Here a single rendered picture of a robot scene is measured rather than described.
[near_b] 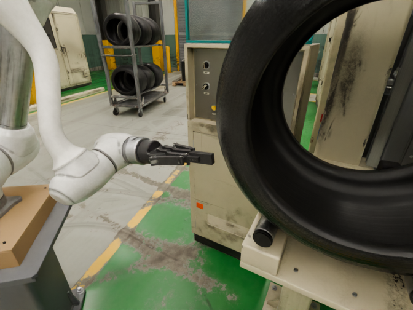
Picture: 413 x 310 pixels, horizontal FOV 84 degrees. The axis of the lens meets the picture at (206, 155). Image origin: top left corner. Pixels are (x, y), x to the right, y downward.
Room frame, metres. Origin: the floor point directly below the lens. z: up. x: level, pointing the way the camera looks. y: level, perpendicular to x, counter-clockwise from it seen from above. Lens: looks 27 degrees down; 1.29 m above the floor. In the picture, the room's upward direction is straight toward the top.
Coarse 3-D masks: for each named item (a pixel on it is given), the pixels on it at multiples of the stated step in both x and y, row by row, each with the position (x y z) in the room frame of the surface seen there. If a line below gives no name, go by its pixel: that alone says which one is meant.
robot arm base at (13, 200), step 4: (4, 196) 0.69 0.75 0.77; (12, 196) 0.73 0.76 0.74; (16, 196) 0.73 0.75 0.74; (20, 196) 0.73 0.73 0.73; (0, 200) 0.66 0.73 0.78; (4, 200) 0.68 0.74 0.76; (8, 200) 0.70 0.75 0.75; (12, 200) 0.70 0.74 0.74; (16, 200) 0.71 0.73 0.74; (20, 200) 0.72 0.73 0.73; (0, 204) 0.65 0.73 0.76; (4, 204) 0.67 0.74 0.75; (8, 204) 0.68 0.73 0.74; (12, 204) 0.69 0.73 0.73; (0, 208) 0.64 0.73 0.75; (4, 208) 0.66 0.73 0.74; (8, 208) 0.67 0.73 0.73; (0, 212) 0.63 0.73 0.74; (4, 212) 0.65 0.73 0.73; (0, 216) 0.62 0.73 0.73
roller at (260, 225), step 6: (258, 222) 0.41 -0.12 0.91; (264, 222) 0.39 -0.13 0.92; (258, 228) 0.38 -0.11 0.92; (264, 228) 0.37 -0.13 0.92; (270, 228) 0.38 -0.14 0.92; (276, 228) 0.39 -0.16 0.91; (258, 234) 0.37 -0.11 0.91; (264, 234) 0.36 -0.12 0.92; (270, 234) 0.36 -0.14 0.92; (258, 240) 0.36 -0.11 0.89; (264, 240) 0.36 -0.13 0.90; (270, 240) 0.35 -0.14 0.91; (264, 246) 0.36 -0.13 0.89
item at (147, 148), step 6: (144, 144) 0.63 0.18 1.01; (150, 144) 0.62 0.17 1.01; (156, 144) 0.64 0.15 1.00; (138, 150) 0.62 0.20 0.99; (144, 150) 0.61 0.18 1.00; (150, 150) 0.61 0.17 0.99; (138, 156) 0.61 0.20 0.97; (144, 156) 0.60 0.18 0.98; (150, 156) 0.59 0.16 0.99; (144, 162) 0.62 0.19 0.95
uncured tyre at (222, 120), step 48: (288, 0) 0.36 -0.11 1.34; (336, 0) 0.57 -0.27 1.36; (240, 48) 0.39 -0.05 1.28; (288, 48) 0.61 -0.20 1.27; (240, 96) 0.38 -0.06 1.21; (240, 144) 0.38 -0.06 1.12; (288, 144) 0.59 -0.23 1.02; (288, 192) 0.49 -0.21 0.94; (336, 192) 0.51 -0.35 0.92; (384, 192) 0.47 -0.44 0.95; (336, 240) 0.29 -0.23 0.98; (384, 240) 0.34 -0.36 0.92
